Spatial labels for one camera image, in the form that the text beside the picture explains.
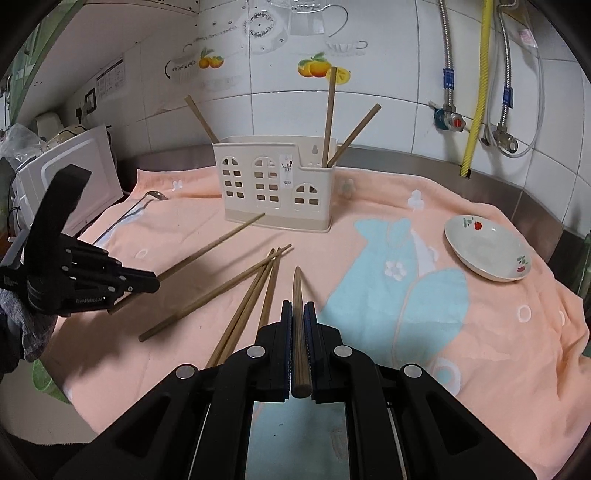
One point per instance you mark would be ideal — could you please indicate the white microwave oven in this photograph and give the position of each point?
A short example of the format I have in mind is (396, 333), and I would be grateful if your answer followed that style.
(83, 170)

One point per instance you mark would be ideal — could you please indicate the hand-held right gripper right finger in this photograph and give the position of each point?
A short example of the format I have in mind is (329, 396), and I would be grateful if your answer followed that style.
(323, 364)

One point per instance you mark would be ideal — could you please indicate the beige plastic utensil holder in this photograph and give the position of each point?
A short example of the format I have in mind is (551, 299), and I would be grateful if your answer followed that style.
(272, 194)

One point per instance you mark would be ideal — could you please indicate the white floral plate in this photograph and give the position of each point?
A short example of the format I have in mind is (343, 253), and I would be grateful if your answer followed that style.
(489, 251)

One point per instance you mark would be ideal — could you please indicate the brown wooden chopstick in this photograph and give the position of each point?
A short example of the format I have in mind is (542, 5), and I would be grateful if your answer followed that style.
(270, 288)
(217, 291)
(207, 244)
(247, 307)
(354, 134)
(329, 115)
(301, 332)
(238, 308)
(202, 120)

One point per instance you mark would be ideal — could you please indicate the metal slotted spoon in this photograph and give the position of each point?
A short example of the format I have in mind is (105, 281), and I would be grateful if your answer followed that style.
(134, 210)

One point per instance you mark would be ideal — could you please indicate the metal pipe valve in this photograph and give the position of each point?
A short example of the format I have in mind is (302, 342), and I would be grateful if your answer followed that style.
(503, 140)

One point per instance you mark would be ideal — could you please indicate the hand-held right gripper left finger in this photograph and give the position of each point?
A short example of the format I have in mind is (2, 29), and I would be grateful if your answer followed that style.
(277, 364)

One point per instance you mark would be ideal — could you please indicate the green wall cabinet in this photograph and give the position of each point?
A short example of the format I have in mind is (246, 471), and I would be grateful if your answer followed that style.
(32, 50)

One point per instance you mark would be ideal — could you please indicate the pink paper tag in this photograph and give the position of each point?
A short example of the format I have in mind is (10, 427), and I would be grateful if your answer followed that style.
(527, 37)

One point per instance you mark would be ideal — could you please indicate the white wall notice sticker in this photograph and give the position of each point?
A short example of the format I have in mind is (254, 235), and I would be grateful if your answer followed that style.
(111, 77)

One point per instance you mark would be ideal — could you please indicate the peach printed towel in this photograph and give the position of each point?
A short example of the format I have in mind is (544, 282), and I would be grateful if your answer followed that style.
(378, 323)

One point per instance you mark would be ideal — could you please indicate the green plastic item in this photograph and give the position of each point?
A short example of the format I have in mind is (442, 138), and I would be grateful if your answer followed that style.
(48, 381)

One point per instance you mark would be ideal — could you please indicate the cream electric kettle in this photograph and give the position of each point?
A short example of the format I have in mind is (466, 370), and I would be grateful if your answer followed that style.
(48, 122)

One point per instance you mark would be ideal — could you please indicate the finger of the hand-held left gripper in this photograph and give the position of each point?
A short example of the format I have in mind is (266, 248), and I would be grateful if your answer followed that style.
(136, 280)
(62, 203)

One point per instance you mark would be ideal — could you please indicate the black wall socket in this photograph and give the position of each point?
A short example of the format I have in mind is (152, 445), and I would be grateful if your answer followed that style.
(90, 100)

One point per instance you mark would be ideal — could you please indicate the clear plastic bag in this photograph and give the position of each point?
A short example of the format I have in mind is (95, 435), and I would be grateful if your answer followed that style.
(18, 138)

